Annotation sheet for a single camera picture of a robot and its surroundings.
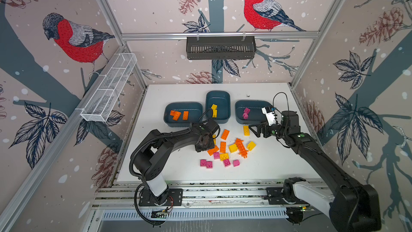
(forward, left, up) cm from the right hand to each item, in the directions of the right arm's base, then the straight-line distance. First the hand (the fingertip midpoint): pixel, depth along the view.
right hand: (255, 125), depth 82 cm
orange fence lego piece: (-7, +6, -14) cm, 17 cm away
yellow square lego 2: (-7, +11, -13) cm, 18 cm away
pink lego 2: (-16, +27, -13) cm, 34 cm away
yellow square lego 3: (+21, +23, -11) cm, 33 cm away
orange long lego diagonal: (-9, +23, -14) cm, 29 cm away
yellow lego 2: (-7, +21, -4) cm, 23 cm away
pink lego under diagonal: (-11, +20, -13) cm, 27 cm away
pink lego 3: (+14, +2, -12) cm, 19 cm away
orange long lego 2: (-6, +17, -14) cm, 23 cm away
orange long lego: (+2, +16, -14) cm, 21 cm away
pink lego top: (+18, +1, -13) cm, 22 cm away
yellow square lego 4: (+14, +22, -11) cm, 28 cm away
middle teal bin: (+29, +17, -12) cm, 36 cm away
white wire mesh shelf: (-2, +72, +19) cm, 75 cm away
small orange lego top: (+15, +50, -11) cm, 54 cm away
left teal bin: (+19, +36, -13) cm, 43 cm away
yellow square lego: (-5, +1, -14) cm, 15 cm away
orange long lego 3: (+15, +41, -12) cm, 46 cm away
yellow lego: (-12, +16, -14) cm, 24 cm away
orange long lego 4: (+14, +47, -12) cm, 50 cm away
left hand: (-7, +24, -13) cm, 28 cm away
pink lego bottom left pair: (-16, +24, -14) cm, 32 cm away
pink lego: (-15, +10, -14) cm, 22 cm away
